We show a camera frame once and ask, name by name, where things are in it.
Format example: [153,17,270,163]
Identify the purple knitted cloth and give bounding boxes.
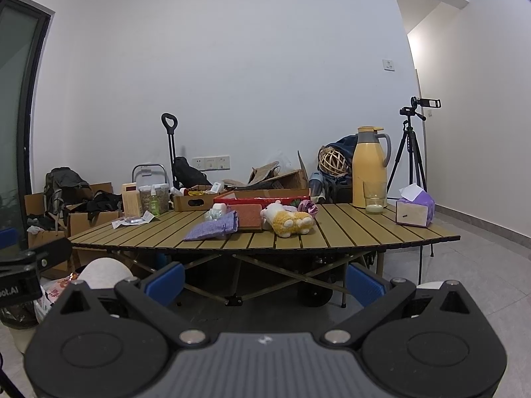
[184,211,239,242]

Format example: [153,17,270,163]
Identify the pink satin cloth bundle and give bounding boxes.
[297,199,319,217]

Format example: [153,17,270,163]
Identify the yellow white plush toy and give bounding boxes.
[260,200,315,238]

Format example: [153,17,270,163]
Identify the red brown sponge block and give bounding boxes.
[228,204,263,232]

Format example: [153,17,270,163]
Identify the wooden slat folding table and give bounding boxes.
[66,202,462,308]

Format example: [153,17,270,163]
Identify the crumpled white paper wrapper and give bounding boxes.
[112,210,156,229]

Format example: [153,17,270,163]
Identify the green spray bottle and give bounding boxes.
[148,185,160,216]

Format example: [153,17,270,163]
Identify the black backpack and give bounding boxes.
[43,167,94,225]

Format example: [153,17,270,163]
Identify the small brown cardboard box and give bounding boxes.
[171,183,226,212]

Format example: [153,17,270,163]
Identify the purple tissue box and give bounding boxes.
[395,183,436,228]

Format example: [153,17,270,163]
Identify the clear drinking glass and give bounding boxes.
[363,181,387,214]

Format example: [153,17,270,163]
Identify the glass jar of grains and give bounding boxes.
[139,183,169,216]

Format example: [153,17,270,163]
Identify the light wooden box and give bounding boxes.
[120,182,142,218]

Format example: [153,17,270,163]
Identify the dark blue bag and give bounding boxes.
[309,135,358,204]

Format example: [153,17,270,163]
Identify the yellow thermos jug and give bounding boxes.
[352,126,392,208]

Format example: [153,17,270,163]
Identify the woven rattan ball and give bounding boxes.
[318,147,350,177]

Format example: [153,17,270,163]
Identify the red cardboard storage box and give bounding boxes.
[213,189,310,232]

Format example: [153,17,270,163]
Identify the large open cardboard box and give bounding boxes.
[223,152,309,190]

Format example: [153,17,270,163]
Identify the metal folding chair frame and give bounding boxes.
[131,164,169,187]

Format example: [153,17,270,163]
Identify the white wall power strip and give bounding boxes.
[191,156,230,171]

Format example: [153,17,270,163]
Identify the black camera tripod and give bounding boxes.
[387,96,441,190]

